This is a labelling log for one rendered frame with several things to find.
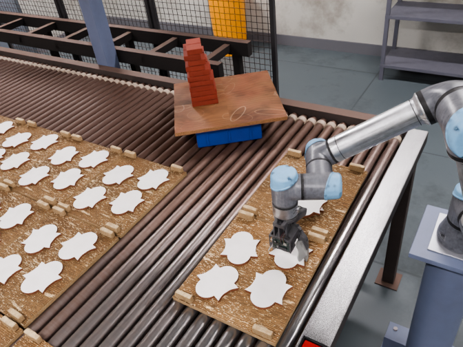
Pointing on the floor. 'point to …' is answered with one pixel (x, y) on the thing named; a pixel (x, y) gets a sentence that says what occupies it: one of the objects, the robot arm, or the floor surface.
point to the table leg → (394, 246)
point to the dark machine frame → (176, 39)
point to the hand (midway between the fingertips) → (291, 252)
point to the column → (432, 295)
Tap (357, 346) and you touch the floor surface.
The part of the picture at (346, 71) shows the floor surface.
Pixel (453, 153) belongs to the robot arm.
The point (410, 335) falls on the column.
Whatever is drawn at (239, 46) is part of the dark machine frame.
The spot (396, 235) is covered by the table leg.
